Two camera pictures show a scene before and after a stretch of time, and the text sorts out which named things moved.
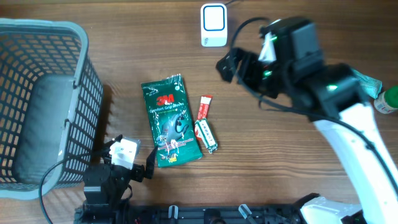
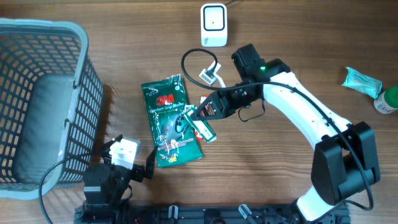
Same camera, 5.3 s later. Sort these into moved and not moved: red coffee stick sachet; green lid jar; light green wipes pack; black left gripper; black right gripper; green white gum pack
Moved: green white gum pack; black right gripper
Not moved: red coffee stick sachet; light green wipes pack; green lid jar; black left gripper
